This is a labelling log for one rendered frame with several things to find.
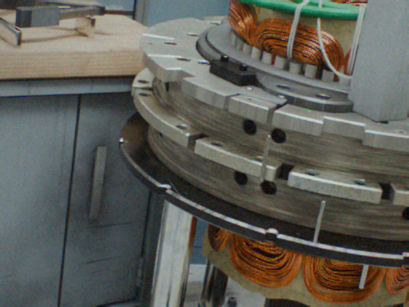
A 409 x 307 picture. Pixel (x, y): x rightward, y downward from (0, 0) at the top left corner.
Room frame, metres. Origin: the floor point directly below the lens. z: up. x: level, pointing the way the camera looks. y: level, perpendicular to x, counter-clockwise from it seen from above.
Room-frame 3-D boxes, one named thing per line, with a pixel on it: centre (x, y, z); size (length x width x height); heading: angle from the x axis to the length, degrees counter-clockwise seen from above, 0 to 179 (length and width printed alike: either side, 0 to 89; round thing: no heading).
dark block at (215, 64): (0.55, -0.01, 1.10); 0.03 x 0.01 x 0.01; 40
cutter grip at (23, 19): (0.68, 0.15, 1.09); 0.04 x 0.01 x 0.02; 142
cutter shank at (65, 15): (0.72, 0.12, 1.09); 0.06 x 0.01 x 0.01; 151
